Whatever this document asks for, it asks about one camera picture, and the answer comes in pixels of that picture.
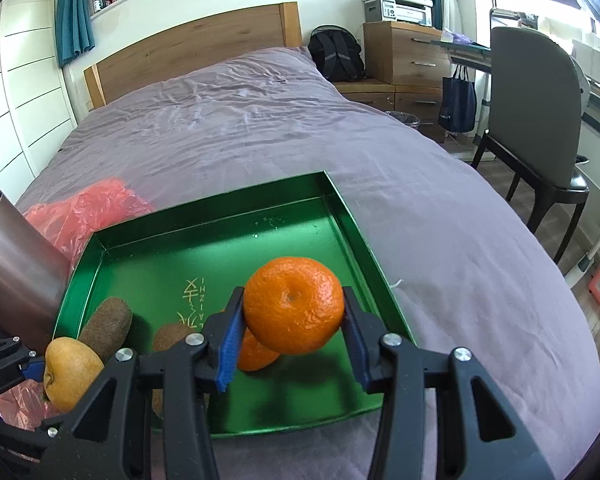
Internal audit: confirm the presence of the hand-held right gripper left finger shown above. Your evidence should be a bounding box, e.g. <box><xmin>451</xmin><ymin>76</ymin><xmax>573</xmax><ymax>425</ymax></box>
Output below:
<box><xmin>37</xmin><ymin>286</ymin><xmax>246</xmax><ymax>480</ymax></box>

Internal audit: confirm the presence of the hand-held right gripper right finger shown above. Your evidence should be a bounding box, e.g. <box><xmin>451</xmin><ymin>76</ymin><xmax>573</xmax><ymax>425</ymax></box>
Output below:
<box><xmin>341</xmin><ymin>286</ymin><xmax>556</xmax><ymax>480</ymax></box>

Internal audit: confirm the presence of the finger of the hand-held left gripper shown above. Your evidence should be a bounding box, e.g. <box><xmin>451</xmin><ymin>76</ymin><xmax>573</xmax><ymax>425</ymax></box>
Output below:
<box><xmin>0</xmin><ymin>337</ymin><xmax>46</xmax><ymax>382</ymax></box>
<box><xmin>0</xmin><ymin>416</ymin><xmax>63</xmax><ymax>457</ymax></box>

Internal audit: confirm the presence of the orange mandarin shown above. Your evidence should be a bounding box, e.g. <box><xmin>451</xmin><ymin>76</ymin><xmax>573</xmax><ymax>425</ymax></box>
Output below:
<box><xmin>237</xmin><ymin>327</ymin><xmax>281</xmax><ymax>372</ymax></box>
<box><xmin>243</xmin><ymin>256</ymin><xmax>346</xmax><ymax>356</ymax></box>

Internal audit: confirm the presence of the yellow apple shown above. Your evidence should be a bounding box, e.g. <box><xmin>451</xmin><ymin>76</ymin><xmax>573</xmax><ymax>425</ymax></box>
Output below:
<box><xmin>43</xmin><ymin>337</ymin><xmax>105</xmax><ymax>412</ymax></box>

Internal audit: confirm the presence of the large brown kiwi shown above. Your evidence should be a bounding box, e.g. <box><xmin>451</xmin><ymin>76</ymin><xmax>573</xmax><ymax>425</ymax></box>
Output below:
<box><xmin>79</xmin><ymin>296</ymin><xmax>133</xmax><ymax>361</ymax></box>

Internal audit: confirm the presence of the green tray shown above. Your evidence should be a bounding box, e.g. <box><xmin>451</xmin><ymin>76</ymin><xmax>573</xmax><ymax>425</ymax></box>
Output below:
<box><xmin>42</xmin><ymin>170</ymin><xmax>418</xmax><ymax>433</ymax></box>

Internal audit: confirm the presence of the copper and black electric kettle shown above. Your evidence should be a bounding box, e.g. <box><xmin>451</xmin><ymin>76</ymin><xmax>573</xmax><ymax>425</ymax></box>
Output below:
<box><xmin>0</xmin><ymin>160</ymin><xmax>73</xmax><ymax>341</ymax></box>

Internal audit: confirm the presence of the pink plastic sheet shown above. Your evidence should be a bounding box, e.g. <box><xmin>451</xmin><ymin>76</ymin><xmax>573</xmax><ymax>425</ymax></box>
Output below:
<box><xmin>0</xmin><ymin>177</ymin><xmax>156</xmax><ymax>431</ymax></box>

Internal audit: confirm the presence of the low wooden cabinet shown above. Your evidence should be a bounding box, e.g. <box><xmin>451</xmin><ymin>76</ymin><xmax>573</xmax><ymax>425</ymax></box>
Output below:
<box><xmin>335</xmin><ymin>79</ymin><xmax>448</xmax><ymax>143</ymax></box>

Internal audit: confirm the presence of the dark blue tote bag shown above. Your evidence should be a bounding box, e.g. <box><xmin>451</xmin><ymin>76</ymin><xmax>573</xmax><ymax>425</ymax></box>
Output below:
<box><xmin>438</xmin><ymin>64</ymin><xmax>478</xmax><ymax>133</ymax></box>

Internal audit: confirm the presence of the white wardrobe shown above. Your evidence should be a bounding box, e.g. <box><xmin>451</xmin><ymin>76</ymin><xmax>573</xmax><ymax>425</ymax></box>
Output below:
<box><xmin>0</xmin><ymin>0</ymin><xmax>78</xmax><ymax>196</ymax></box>

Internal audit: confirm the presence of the grey chair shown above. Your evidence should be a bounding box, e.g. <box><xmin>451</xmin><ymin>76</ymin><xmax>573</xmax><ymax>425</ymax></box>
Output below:
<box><xmin>471</xmin><ymin>26</ymin><xmax>592</xmax><ymax>264</ymax></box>

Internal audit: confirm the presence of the black backpack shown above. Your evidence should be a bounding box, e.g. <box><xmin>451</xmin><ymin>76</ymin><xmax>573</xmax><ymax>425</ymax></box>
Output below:
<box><xmin>307</xmin><ymin>25</ymin><xmax>366</xmax><ymax>82</ymax></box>

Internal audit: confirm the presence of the wooden headboard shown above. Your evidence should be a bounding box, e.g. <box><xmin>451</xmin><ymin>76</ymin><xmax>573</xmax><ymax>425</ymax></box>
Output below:
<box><xmin>83</xmin><ymin>1</ymin><xmax>303</xmax><ymax>108</ymax></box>

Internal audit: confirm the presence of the glass desk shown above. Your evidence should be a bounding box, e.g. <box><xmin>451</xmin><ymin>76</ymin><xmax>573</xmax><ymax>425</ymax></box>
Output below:
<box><xmin>440</xmin><ymin>30</ymin><xmax>501</xmax><ymax>68</ymax></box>

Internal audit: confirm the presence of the white printer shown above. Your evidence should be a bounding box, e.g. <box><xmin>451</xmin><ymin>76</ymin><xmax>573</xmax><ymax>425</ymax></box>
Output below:
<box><xmin>361</xmin><ymin>0</ymin><xmax>434</xmax><ymax>26</ymax></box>

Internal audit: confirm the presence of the wire waste bin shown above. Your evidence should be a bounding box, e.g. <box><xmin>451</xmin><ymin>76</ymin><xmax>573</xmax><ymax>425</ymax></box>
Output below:
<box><xmin>384</xmin><ymin>110</ymin><xmax>422</xmax><ymax>131</ymax></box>

